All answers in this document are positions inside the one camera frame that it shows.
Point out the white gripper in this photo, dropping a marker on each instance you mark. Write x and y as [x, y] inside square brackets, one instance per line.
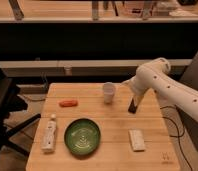
[138, 87]

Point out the white ceramic cup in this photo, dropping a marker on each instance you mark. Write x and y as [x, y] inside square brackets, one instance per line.
[108, 92]

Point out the green ceramic bowl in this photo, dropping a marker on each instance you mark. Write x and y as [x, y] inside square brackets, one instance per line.
[82, 137]

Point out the white plastic bottle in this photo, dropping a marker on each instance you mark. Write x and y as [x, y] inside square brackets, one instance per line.
[49, 135]

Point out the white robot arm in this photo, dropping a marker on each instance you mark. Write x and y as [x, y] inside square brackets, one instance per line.
[154, 74]

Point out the white rectangular block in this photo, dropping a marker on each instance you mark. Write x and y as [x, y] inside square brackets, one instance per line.
[137, 140]

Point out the wooden table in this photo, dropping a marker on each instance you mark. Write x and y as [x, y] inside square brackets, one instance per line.
[115, 152]

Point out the orange carrot toy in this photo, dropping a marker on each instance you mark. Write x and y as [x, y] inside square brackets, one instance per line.
[68, 103]

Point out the black office chair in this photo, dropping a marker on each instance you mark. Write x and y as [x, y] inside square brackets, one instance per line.
[11, 102]

